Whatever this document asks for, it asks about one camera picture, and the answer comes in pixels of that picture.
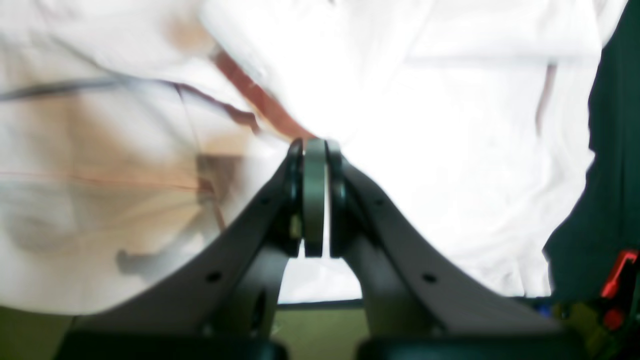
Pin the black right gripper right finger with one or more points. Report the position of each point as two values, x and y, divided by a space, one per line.
418 305

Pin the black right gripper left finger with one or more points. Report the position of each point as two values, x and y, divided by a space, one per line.
218 306

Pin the pale pink T-shirt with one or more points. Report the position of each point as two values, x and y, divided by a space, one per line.
134 131

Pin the black table cloth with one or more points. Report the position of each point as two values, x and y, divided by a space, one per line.
605 220

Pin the red bracket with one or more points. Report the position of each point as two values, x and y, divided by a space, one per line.
613 281

